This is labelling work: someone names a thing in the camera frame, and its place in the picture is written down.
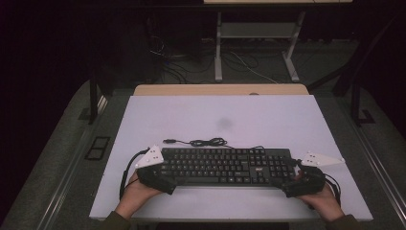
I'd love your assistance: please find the black computer keyboard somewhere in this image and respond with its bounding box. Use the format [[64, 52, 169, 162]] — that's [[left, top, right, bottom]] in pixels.
[[158, 147, 298, 188]]

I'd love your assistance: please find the white table board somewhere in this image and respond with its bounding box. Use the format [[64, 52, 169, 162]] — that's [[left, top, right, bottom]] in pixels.
[[89, 94, 373, 223]]

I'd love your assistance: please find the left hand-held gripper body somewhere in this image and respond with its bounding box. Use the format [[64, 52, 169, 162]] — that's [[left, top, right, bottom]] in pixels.
[[134, 145, 177, 196]]

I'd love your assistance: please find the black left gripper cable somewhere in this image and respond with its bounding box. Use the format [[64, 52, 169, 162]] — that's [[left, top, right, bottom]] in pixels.
[[119, 147, 151, 201]]

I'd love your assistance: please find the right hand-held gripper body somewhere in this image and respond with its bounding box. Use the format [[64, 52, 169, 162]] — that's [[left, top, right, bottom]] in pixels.
[[281, 152, 346, 198]]

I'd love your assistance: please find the black metal stand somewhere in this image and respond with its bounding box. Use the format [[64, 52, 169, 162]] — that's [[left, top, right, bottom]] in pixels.
[[306, 13, 400, 127]]

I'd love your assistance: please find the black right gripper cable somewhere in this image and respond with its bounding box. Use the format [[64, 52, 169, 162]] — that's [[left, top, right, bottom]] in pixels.
[[325, 172, 343, 208]]

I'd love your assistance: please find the white floor cable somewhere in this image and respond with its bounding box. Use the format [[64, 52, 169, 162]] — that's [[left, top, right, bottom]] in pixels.
[[229, 51, 280, 84]]

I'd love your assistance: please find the wooden table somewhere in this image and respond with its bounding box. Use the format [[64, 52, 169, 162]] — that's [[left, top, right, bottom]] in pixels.
[[133, 83, 310, 97]]

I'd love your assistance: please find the aluminium floor rail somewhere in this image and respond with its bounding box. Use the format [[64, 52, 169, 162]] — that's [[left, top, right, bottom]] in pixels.
[[338, 95, 406, 219], [37, 127, 94, 230]]

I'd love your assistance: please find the black keyboard cable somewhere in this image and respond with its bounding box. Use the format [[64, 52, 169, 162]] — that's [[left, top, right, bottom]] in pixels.
[[162, 137, 266, 150]]

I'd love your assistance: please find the person's left hand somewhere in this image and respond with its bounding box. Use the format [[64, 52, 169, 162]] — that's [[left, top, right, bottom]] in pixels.
[[114, 171, 163, 221]]

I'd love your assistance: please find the black floor socket frame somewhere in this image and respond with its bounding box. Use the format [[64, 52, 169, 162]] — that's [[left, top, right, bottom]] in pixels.
[[83, 136, 111, 161]]

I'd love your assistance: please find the white metal desk frame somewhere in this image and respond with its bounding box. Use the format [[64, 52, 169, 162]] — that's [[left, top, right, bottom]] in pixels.
[[214, 11, 306, 83]]

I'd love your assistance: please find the person's right hand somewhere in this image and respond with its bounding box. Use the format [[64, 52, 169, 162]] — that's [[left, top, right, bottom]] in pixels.
[[295, 171, 347, 223]]

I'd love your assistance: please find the black floor cable bundle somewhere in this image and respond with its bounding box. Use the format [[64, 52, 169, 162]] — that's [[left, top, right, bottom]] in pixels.
[[148, 32, 215, 84]]

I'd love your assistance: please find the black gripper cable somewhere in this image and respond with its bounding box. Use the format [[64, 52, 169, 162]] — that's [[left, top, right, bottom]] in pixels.
[[119, 147, 151, 201], [325, 172, 343, 208]]

